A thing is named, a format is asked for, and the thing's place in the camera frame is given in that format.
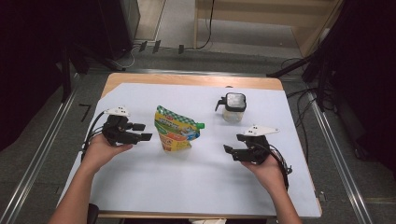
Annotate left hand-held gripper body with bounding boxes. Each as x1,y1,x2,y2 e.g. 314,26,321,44
102,106,140,147

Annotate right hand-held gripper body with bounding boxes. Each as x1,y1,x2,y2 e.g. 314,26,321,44
233,124,280,166

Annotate yellow pouch with green cap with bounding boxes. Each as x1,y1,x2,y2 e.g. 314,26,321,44
153,105,205,153

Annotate clear jar with black lid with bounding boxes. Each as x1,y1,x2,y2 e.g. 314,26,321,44
214,91,248,123

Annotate person's right hand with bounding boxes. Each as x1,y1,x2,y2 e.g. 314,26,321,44
241,154,289,194

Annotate person's left hand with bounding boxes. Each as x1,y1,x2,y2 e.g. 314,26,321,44
81,133,134,175

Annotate white table sheet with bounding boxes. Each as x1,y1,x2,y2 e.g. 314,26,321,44
55,82,322,218

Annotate wooden table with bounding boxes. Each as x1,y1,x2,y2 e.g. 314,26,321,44
59,72,323,220

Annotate black stand legs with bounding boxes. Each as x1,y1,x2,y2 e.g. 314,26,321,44
59,43,127,105

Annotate black tripod stand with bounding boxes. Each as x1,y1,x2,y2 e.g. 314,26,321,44
265,46,332,113

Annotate black cabinet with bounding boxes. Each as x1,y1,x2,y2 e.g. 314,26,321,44
98,0,142,62

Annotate dark curtain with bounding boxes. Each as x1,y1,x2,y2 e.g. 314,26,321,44
320,0,396,174
0,0,104,153

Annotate left hand-held gripper cable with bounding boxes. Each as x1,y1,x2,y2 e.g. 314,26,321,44
81,111,107,158

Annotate hand-held gripper cable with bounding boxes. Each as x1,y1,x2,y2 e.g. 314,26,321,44
266,145,293,191
81,111,107,158

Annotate right hand-held gripper cable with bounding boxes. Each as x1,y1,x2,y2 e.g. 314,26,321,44
266,145,293,191

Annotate black floor cables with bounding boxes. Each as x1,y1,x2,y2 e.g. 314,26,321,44
280,57,341,163

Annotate white floor cable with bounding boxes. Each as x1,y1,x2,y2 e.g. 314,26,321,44
117,46,138,70

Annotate metal floor rail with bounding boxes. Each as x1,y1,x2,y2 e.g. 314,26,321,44
0,83,80,224
306,91,375,224

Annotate black hanging cable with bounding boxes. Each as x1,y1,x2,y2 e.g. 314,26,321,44
183,0,217,51

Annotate light wooden furniture frame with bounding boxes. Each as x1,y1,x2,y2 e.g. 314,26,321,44
193,0,344,59

